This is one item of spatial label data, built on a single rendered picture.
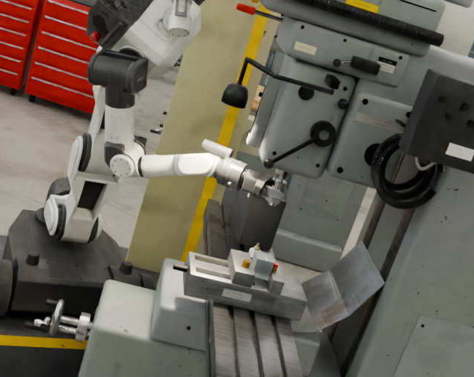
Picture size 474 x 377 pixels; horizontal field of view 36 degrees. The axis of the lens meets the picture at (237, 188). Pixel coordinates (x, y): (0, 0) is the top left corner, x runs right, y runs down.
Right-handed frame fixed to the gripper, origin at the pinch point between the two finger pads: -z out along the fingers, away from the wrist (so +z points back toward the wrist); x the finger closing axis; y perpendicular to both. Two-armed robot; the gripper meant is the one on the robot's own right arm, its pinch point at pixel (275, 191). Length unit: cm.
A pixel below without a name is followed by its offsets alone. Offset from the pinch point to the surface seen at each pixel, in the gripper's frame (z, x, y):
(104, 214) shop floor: 138, 207, 124
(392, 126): -25.5, -2.8, -31.0
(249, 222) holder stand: 8.9, 22.4, 21.0
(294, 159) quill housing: -3.6, -9.3, -13.6
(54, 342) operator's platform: 58, 3, 84
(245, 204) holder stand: 13.1, 27.1, 17.1
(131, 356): 20, -26, 57
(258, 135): 9.3, -5.8, -15.7
